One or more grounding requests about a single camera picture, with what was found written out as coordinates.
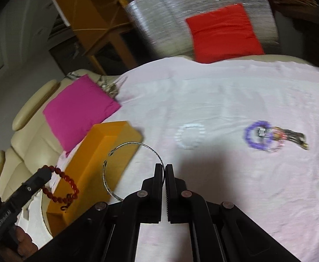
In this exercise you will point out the pink pillow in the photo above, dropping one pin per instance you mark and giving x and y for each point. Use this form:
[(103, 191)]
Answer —
[(77, 109)]

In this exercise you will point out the white cabinet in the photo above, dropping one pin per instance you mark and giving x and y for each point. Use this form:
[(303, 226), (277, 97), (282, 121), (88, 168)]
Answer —
[(14, 19)]

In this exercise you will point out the pale pink blanket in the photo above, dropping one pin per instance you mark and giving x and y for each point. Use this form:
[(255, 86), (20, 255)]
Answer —
[(230, 101)]

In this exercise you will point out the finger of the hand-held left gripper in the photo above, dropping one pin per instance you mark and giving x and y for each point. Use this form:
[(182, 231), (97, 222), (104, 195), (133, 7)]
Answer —
[(33, 182)]

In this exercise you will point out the floral patterned cloth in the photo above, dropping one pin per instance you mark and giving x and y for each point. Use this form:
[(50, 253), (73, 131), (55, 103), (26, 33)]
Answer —
[(109, 86)]

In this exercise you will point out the person's left hand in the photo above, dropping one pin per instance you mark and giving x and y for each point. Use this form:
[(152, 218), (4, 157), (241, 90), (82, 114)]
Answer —
[(25, 243)]

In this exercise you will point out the red pillow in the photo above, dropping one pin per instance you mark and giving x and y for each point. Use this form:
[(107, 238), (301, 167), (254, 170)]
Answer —
[(225, 32)]

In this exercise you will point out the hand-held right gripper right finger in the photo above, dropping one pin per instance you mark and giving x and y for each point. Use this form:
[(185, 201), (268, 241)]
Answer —
[(169, 173)]

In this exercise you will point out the metal bangle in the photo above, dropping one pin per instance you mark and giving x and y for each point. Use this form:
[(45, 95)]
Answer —
[(107, 185)]

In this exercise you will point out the wooden table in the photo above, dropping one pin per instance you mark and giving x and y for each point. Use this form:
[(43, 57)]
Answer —
[(91, 5)]

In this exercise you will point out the orange box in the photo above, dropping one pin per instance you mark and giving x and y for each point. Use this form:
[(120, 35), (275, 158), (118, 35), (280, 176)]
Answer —
[(94, 155)]

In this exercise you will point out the silver foil mat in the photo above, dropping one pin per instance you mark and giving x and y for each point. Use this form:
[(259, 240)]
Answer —
[(162, 13)]

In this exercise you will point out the beige leather sofa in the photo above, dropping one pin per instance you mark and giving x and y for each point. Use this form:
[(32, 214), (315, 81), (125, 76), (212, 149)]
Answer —
[(25, 142)]

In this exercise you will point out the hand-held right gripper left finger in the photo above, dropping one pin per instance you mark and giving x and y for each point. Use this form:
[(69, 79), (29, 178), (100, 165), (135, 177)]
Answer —
[(159, 172)]

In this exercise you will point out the dark link watch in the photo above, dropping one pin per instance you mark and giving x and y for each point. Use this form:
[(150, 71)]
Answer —
[(294, 136)]

